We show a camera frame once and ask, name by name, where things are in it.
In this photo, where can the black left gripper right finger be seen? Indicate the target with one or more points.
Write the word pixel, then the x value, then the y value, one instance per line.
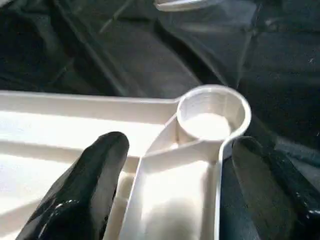
pixel 275 195

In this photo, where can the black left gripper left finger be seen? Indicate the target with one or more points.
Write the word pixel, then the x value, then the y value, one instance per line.
pixel 80 195

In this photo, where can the white plastic table top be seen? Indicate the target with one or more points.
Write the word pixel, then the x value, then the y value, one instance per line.
pixel 175 200

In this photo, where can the white plastic table leg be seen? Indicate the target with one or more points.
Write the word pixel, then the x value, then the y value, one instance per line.
pixel 175 6

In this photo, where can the black work mat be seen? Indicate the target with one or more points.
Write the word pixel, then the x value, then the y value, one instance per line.
pixel 150 55

